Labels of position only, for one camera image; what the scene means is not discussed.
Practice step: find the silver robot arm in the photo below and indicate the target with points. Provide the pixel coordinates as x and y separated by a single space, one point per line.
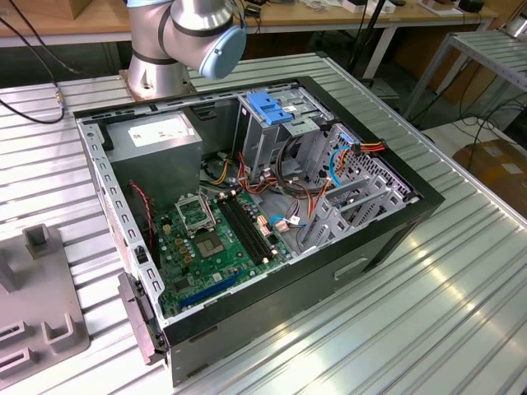
185 24

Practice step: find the metal disk bay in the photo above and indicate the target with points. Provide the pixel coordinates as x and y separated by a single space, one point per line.
362 214

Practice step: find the black RAM slot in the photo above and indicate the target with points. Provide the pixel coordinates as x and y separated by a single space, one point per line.
252 228
238 233
247 229
243 231

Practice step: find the grey metal drive cage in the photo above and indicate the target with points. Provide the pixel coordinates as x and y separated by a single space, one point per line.
263 144

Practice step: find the green motherboard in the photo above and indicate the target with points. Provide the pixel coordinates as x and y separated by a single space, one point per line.
230 263

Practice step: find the blue plastic bay latch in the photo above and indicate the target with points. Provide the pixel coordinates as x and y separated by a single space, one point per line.
267 109

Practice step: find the black PC case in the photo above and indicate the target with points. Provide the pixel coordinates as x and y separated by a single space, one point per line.
288 296

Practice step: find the blue expansion slot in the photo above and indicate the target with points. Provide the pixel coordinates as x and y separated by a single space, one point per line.
210 290

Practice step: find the grey power supply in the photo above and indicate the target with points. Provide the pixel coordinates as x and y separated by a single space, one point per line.
156 177

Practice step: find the black case fan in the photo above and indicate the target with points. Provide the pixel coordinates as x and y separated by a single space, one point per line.
142 222

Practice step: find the grey case bezel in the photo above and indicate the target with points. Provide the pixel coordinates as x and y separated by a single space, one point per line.
138 321

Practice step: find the small white box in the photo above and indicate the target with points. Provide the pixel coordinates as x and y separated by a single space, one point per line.
356 6

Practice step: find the large brown cardboard box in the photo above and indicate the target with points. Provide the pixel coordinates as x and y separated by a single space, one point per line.
498 173

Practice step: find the grey parts rack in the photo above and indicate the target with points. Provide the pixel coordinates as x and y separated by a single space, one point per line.
37 288

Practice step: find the metal slat side table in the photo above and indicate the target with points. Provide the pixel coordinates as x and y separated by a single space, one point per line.
494 53

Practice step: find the wooden desk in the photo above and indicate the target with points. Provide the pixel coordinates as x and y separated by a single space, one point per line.
41 24

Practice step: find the small black device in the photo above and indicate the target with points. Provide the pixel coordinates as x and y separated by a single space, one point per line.
471 5

